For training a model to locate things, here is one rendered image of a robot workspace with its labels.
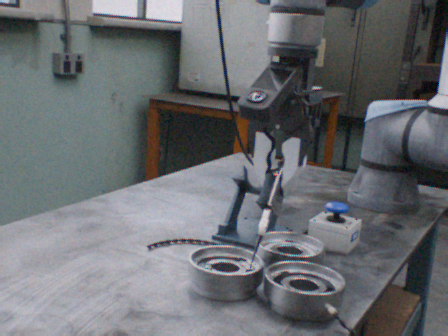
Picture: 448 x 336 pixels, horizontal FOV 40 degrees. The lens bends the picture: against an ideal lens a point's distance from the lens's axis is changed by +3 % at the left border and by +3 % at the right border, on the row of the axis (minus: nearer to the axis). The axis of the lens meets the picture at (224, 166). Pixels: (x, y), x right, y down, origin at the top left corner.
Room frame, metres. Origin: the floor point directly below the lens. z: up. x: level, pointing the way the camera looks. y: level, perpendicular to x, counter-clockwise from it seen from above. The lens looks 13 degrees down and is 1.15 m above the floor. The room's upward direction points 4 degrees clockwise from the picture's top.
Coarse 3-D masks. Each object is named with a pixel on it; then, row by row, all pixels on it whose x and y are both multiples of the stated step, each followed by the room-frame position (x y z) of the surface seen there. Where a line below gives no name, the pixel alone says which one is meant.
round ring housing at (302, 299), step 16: (272, 272) 0.77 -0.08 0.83; (304, 272) 0.79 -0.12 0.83; (320, 272) 0.79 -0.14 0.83; (336, 272) 0.77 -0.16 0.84; (272, 288) 0.72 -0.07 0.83; (288, 288) 0.73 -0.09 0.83; (304, 288) 0.76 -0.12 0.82; (320, 288) 0.74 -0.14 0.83; (336, 288) 0.74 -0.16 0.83; (272, 304) 0.72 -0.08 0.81; (288, 304) 0.70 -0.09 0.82; (304, 304) 0.69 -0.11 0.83; (320, 304) 0.69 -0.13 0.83; (336, 304) 0.71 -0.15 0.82; (304, 320) 0.70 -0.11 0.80; (320, 320) 0.70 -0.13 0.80
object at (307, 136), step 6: (306, 120) 0.83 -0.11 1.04; (300, 126) 0.83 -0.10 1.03; (306, 126) 0.83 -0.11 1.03; (294, 132) 0.83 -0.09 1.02; (300, 132) 0.83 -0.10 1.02; (306, 132) 0.83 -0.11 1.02; (312, 132) 0.83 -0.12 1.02; (306, 138) 0.82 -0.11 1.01; (312, 138) 0.83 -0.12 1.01; (300, 144) 0.83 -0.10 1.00; (306, 144) 0.82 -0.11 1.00; (300, 150) 0.83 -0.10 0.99; (306, 150) 0.82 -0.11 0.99; (300, 156) 0.83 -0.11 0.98; (300, 162) 0.83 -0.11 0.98
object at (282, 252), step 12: (264, 240) 0.90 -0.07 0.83; (276, 240) 0.91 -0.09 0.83; (288, 240) 0.91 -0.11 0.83; (300, 240) 0.91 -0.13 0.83; (312, 240) 0.90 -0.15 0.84; (264, 252) 0.84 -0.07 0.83; (276, 252) 0.82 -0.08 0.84; (288, 252) 0.89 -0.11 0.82; (300, 252) 0.88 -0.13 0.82; (324, 252) 0.85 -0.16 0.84; (264, 264) 0.83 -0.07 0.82
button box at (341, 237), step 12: (324, 216) 1.01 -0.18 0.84; (312, 228) 0.97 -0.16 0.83; (324, 228) 0.96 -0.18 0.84; (336, 228) 0.95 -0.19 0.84; (348, 228) 0.95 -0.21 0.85; (360, 228) 1.00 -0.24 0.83; (324, 240) 0.96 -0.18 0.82; (336, 240) 0.95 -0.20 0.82; (348, 240) 0.95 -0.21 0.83; (336, 252) 0.95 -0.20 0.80; (348, 252) 0.95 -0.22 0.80
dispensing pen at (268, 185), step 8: (280, 168) 0.86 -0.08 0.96; (272, 176) 0.84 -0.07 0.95; (280, 176) 0.85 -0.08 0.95; (264, 184) 0.83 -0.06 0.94; (272, 184) 0.83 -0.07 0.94; (264, 192) 0.83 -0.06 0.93; (256, 200) 0.82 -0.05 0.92; (264, 200) 0.82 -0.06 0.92; (264, 208) 0.83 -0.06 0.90; (264, 216) 0.82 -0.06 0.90; (264, 224) 0.81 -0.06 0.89; (264, 232) 0.81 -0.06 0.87; (256, 248) 0.80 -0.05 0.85
